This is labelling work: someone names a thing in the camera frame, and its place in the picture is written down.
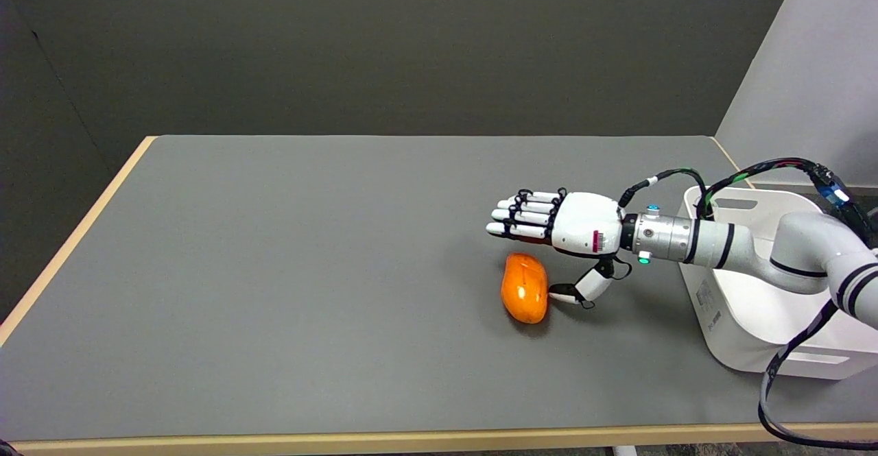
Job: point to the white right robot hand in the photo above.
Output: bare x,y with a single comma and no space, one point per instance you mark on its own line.
583,223

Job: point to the orange mango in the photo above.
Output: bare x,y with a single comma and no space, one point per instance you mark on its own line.
525,288

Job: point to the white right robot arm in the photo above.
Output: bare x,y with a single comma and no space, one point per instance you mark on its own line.
754,247

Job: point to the white plastic bin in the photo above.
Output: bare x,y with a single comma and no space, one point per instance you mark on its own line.
748,319

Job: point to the white table leg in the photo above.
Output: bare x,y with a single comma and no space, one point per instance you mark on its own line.
624,451

